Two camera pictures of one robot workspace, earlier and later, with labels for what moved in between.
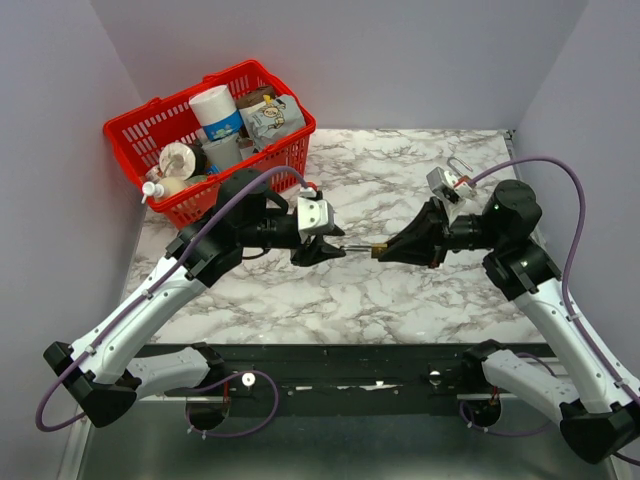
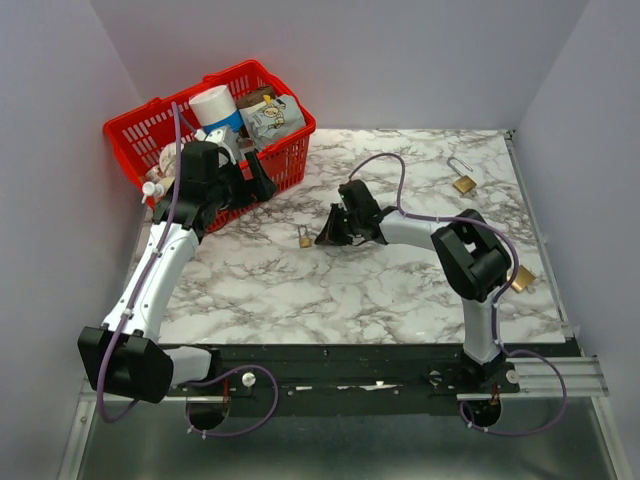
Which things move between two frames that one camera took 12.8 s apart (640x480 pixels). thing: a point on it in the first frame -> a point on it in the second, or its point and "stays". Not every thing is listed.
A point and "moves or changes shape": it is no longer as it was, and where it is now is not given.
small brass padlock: x=377 y=250 moves or changes shape
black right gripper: x=426 y=239 -> x=329 y=234
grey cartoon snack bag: x=270 y=122 stays
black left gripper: x=319 y=251 -> x=262 y=186
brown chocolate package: x=255 y=96 stays
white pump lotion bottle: x=168 y=188 stays
